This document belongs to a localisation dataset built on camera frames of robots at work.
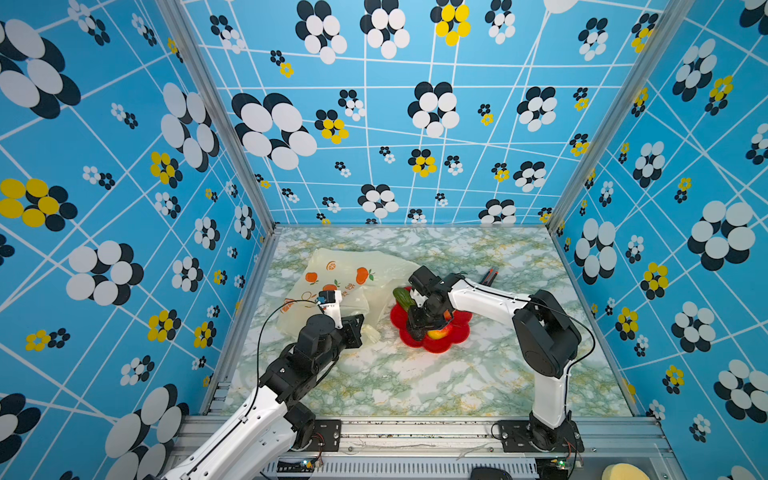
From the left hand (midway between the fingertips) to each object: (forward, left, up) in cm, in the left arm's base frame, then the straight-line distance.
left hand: (367, 317), depth 76 cm
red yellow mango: (+2, -20, -14) cm, 25 cm away
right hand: (+5, -13, -16) cm, 21 cm away
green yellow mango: (+12, -10, -10) cm, 18 cm away
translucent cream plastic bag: (+18, +8, -11) cm, 22 cm away
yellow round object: (-31, -59, -14) cm, 68 cm away
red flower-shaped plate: (+3, -26, -15) cm, 30 cm away
